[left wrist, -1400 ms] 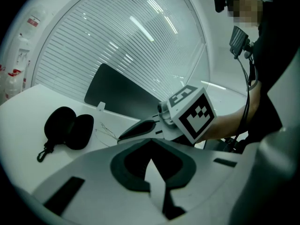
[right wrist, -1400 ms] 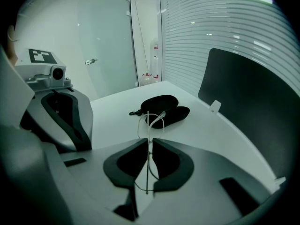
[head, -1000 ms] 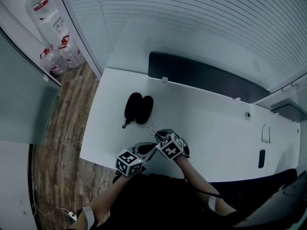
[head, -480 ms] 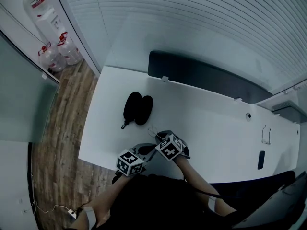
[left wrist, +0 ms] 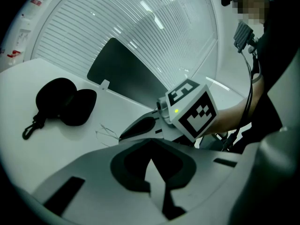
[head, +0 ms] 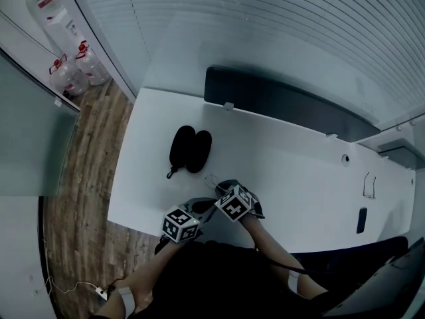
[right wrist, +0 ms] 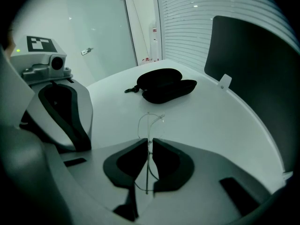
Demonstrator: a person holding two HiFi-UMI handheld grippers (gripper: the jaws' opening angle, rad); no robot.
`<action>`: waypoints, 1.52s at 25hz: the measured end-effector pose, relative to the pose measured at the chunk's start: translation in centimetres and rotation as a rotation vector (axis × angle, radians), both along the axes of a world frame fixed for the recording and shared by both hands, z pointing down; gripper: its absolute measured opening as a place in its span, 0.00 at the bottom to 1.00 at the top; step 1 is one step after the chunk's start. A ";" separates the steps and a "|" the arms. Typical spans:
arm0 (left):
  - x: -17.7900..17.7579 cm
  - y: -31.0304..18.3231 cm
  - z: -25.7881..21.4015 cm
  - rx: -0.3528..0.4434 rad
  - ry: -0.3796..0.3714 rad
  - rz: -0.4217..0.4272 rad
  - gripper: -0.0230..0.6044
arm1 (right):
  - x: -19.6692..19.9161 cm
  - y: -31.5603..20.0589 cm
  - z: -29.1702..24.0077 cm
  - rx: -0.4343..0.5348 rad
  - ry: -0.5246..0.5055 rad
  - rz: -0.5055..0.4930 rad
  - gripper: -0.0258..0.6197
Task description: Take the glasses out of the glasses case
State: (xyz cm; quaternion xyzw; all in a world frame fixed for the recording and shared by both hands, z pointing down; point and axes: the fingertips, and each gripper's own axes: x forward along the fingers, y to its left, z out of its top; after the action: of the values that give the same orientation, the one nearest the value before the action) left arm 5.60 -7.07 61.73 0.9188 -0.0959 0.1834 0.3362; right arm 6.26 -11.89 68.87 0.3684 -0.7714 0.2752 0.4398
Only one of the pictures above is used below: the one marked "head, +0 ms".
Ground black smartphone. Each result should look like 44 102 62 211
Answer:
356 207 368 235

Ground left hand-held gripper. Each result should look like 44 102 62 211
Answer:
162 197 218 245

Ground clear water jug red cap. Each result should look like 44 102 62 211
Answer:
75 40 112 86
48 54 90 96

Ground black office chair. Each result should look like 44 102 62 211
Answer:
292 236 425 319

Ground white water dispenser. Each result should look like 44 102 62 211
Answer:
42 10 87 59

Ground short dark desk divider panel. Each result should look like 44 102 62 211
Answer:
378 141 425 171

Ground dark thin-frame glasses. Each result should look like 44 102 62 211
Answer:
363 171 378 199

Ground thin wire-frame glasses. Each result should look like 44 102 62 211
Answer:
204 174 222 191

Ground person's black clothing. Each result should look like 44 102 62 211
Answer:
126 241 333 319

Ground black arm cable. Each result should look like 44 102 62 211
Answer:
254 247 333 275

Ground black glasses case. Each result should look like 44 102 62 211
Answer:
166 125 213 179

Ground person's left forearm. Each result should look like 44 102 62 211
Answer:
96 241 182 319

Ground person's right forearm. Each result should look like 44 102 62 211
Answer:
240 216 329 300

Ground frosted glass door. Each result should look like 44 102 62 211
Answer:
0 48 80 197

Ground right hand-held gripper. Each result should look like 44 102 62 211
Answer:
214 178 266 223

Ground thin black floor cable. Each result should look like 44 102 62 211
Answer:
102 277 126 294

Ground thin white cable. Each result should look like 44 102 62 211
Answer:
44 276 97 294

